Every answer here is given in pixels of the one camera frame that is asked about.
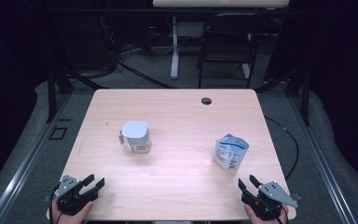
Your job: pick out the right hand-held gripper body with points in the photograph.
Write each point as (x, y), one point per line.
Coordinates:
(270, 199)

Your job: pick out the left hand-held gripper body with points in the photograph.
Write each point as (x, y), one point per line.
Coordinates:
(71, 196)

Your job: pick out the white and blue pouch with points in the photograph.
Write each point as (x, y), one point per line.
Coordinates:
(230, 152)

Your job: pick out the clear container with grey lid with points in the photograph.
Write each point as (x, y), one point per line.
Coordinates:
(135, 135)

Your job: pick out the person's left hand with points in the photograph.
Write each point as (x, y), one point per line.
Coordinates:
(71, 217)

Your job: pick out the person's right hand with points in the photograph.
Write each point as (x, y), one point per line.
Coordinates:
(258, 219)

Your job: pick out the grey tape piece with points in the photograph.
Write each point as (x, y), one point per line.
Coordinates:
(46, 198)
(296, 196)

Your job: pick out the black table grommet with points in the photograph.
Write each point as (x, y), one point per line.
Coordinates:
(206, 101)

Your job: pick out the black metal stand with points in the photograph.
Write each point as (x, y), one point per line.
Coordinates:
(306, 93)
(52, 93)

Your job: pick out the black folding chair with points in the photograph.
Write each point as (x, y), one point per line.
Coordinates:
(230, 40)

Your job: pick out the white desk with white legs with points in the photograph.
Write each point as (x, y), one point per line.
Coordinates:
(174, 46)

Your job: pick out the aluminium floor rail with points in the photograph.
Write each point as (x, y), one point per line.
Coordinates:
(320, 155)
(28, 161)

